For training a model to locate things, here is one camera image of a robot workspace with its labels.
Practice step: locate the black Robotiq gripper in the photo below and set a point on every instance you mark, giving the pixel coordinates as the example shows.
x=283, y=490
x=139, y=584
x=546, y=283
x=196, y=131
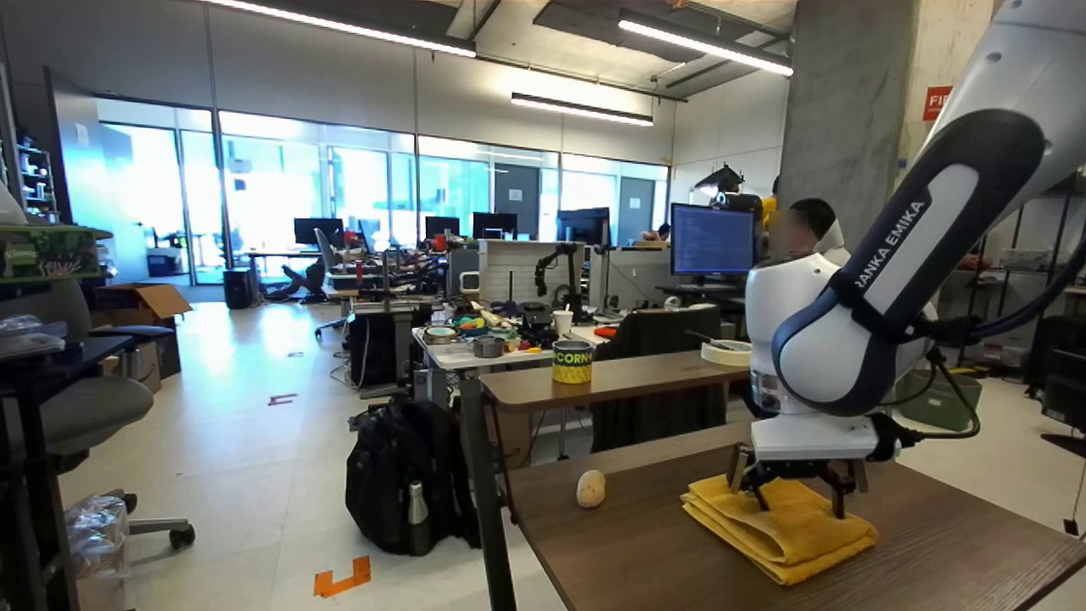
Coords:
x=809, y=468

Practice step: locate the yellow terry towel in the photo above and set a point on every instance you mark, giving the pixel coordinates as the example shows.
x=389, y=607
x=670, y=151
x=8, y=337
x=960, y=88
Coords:
x=792, y=544

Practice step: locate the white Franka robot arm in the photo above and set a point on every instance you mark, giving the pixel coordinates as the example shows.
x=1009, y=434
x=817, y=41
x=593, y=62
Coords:
x=860, y=341

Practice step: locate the small black robot arm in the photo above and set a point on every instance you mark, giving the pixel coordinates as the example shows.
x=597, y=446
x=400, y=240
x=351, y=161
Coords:
x=560, y=266

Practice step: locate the white tape roll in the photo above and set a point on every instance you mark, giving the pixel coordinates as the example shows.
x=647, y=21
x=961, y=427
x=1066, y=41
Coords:
x=725, y=356

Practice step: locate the green plastic basket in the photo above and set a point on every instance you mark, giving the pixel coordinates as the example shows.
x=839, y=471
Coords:
x=944, y=407

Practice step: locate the brown wooden side table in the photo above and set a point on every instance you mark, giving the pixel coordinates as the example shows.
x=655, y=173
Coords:
x=633, y=380

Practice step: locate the cream egg toy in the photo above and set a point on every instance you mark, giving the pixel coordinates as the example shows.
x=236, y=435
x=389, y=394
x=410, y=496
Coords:
x=590, y=490

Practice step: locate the yellow labelled tin can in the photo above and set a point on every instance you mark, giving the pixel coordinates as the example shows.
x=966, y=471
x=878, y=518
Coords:
x=573, y=367

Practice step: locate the large blue screen monitor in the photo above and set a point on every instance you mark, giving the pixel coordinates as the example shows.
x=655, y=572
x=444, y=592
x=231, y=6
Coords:
x=709, y=244

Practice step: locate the seated person grey hoodie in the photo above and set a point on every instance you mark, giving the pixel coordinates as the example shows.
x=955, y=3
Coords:
x=809, y=222

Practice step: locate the black cabinet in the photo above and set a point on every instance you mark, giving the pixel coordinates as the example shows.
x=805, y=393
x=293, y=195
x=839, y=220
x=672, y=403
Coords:
x=1063, y=363

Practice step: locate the black metal shelf rack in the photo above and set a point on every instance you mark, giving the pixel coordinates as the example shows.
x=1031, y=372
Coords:
x=1005, y=266

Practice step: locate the black lamp shade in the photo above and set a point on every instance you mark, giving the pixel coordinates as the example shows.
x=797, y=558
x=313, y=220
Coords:
x=718, y=179

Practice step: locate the white cluttered desk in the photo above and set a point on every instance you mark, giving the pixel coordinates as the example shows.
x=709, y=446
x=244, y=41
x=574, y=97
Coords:
x=487, y=359

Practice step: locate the black computer monitor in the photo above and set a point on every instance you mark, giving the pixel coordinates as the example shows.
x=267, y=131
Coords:
x=444, y=227
x=494, y=227
x=581, y=227
x=317, y=234

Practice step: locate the black backpack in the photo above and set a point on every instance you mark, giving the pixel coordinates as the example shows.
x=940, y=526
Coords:
x=410, y=478

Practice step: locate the red fire sign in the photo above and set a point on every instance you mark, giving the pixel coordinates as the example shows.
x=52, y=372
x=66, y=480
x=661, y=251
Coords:
x=935, y=103

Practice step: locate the long ceiling light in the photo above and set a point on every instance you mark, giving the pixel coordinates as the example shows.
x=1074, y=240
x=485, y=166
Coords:
x=702, y=47
x=577, y=110
x=341, y=25

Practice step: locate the black waste bin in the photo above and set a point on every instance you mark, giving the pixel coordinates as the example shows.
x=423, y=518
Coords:
x=240, y=289

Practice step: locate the open cardboard box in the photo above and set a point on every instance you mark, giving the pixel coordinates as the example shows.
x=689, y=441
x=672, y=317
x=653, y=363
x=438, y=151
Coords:
x=147, y=305

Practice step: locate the clear plastic bottles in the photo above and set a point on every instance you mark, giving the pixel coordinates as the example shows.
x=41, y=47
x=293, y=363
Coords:
x=97, y=544

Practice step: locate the grey office chair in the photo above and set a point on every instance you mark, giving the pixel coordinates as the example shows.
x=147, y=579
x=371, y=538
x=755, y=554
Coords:
x=81, y=411

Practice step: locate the black desk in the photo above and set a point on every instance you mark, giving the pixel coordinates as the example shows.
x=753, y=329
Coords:
x=68, y=359

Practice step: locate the green crate stack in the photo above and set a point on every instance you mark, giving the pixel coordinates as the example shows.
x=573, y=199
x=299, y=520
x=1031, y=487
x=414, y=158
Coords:
x=47, y=251

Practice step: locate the black desk pedestal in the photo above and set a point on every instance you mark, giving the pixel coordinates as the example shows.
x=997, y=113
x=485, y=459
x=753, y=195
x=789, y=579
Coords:
x=377, y=343

